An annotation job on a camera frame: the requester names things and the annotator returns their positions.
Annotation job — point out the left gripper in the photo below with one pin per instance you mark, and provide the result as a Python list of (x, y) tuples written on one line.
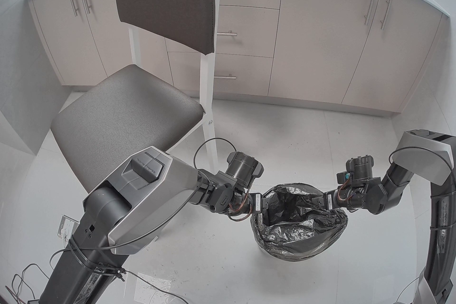
[(266, 204)]

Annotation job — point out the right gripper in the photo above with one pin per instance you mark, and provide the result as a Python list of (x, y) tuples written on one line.
[(338, 201)]

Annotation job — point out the black plastic bag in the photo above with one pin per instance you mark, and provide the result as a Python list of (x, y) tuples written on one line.
[(295, 235)]

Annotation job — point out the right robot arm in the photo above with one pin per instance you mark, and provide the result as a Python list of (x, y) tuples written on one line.
[(424, 156)]

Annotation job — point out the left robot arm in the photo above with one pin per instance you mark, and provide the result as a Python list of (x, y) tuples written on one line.
[(149, 188)]

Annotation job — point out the grey padded white chair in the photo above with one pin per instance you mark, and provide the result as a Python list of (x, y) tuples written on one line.
[(124, 110)]

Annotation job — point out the beige cabinet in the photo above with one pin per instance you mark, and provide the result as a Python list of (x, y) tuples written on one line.
[(313, 28)]

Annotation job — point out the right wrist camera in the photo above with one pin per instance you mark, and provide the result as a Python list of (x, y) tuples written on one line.
[(344, 178)]

